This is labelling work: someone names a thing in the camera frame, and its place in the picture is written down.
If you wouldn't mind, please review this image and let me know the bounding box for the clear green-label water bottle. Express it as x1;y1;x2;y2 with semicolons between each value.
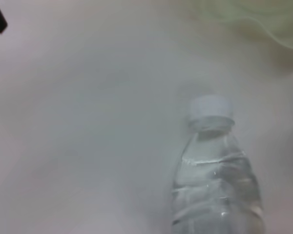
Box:
170;95;266;234

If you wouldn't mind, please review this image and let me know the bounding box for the pale green glass fruit plate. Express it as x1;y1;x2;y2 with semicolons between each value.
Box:
200;0;293;52

